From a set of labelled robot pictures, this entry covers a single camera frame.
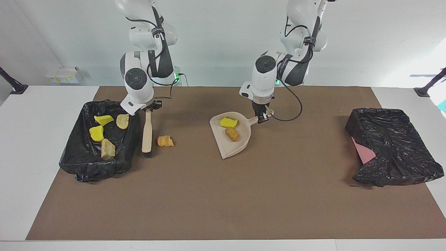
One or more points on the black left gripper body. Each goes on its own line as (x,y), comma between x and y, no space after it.
(261,107)

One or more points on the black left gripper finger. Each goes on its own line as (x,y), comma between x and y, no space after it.
(267,115)
(261,119)

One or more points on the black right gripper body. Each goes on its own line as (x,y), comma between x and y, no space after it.
(153,105)

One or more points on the beige hand brush black bristles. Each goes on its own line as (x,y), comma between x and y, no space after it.
(147,136)

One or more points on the brown bread roll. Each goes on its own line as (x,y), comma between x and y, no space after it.
(232,134)

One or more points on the yellow notched sponge piece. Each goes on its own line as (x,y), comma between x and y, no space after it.
(228,122)

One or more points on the small croissant piece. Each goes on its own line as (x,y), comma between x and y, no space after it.
(122,121)

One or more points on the beige plastic dustpan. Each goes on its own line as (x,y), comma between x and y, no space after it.
(237,146)

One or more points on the orange striped croissant piece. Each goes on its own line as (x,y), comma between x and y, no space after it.
(164,141)

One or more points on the yellow sponge with green side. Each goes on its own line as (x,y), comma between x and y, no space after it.
(104,120)

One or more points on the yellow sponge chunk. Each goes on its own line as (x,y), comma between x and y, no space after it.
(97,134)

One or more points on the pale toast bread piece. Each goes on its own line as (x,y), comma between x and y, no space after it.
(108,150)

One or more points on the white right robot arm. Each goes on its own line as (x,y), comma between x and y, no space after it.
(137,80)

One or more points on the black bag lined bin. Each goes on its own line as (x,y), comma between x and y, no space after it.
(118,157)

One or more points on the pink bin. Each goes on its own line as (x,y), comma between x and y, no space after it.
(364,153)

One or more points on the black bag over pink bin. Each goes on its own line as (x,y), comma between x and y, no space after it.
(397,146)

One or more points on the white cardboard box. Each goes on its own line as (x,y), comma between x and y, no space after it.
(62,75)

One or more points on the brown table mat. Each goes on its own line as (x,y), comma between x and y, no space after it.
(223,209)

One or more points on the black stand leg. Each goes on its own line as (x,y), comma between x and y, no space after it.
(15,88)
(423,91)

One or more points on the teal object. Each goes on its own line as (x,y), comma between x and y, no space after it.
(443,106)

